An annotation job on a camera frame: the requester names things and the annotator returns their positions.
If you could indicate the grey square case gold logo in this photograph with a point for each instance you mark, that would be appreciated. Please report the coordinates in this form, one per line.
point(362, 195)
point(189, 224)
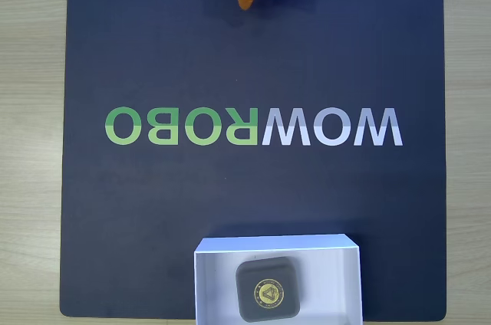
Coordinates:
point(249, 302)

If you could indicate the white cardboard box bin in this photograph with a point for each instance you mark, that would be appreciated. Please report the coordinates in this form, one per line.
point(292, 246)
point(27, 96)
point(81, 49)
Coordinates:
point(215, 286)

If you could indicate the dark blue WOWROBO mat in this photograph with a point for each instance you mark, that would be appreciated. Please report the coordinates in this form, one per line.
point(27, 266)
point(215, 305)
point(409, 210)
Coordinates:
point(153, 194)

